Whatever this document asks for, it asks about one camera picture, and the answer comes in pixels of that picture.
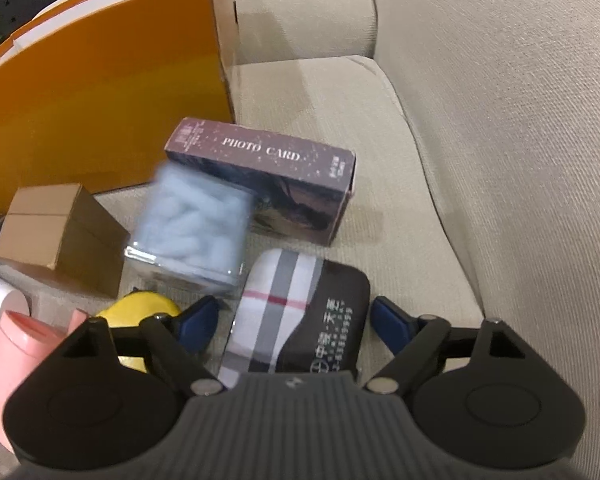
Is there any yellow tape measure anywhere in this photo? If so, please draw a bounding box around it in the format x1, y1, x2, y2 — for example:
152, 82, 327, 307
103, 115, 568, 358
94, 288, 184, 374

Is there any black plaid zip case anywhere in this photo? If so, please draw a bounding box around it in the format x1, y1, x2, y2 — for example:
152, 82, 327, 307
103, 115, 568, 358
218, 248, 370, 388

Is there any pink cup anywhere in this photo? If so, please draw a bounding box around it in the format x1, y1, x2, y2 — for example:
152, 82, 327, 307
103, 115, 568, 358
0, 309, 88, 452

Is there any purple photo card box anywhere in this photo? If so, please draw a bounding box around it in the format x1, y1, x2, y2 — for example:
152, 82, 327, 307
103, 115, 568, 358
164, 117, 356, 246

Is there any clear box of cotton swabs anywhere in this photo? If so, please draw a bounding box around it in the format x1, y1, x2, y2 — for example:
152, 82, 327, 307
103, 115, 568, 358
124, 162, 254, 294

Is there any small brown cardboard box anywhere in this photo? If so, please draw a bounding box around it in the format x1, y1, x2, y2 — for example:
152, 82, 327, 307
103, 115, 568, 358
0, 184, 129, 298

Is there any beige sofa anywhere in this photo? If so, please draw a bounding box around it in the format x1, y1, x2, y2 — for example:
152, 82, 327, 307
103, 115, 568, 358
5, 0, 600, 479

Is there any orange storage box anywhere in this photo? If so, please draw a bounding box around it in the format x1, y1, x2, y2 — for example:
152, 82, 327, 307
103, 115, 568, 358
0, 0, 238, 212

